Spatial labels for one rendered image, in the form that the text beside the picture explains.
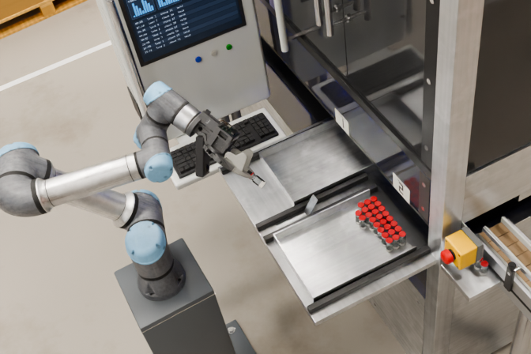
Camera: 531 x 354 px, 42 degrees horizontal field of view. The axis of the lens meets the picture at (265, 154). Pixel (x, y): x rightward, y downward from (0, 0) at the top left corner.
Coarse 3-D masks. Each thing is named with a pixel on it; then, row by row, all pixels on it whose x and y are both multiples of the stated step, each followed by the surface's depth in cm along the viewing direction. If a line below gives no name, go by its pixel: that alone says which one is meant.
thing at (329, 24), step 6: (324, 0) 179; (330, 0) 179; (324, 6) 181; (330, 6) 180; (330, 12) 181; (330, 18) 182; (342, 18) 186; (348, 18) 185; (330, 24) 184; (336, 24) 185; (330, 30) 185
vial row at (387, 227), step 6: (366, 204) 209; (372, 204) 209; (372, 210) 207; (372, 216) 207; (378, 216) 205; (384, 222) 203; (384, 228) 202; (390, 228) 202; (390, 234) 200; (396, 234) 200; (396, 240) 199; (396, 246) 200
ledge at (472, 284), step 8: (472, 264) 195; (448, 272) 194; (456, 272) 194; (464, 272) 193; (472, 272) 193; (488, 272) 192; (456, 280) 192; (464, 280) 191; (472, 280) 191; (480, 280) 191; (488, 280) 190; (496, 280) 190; (464, 288) 190; (472, 288) 189; (480, 288) 189; (488, 288) 189; (472, 296) 188
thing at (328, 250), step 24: (312, 216) 210; (336, 216) 213; (288, 240) 209; (312, 240) 208; (336, 240) 207; (360, 240) 205; (288, 264) 203; (312, 264) 202; (336, 264) 201; (360, 264) 200; (384, 264) 196; (312, 288) 196; (336, 288) 192
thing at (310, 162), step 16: (320, 128) 239; (336, 128) 240; (288, 144) 236; (304, 144) 237; (320, 144) 236; (336, 144) 235; (352, 144) 234; (272, 160) 234; (288, 160) 233; (304, 160) 232; (320, 160) 231; (336, 160) 230; (352, 160) 229; (368, 160) 228; (272, 176) 229; (288, 176) 228; (304, 176) 227; (320, 176) 226; (336, 176) 225; (352, 176) 221; (288, 192) 223; (304, 192) 222; (320, 192) 218
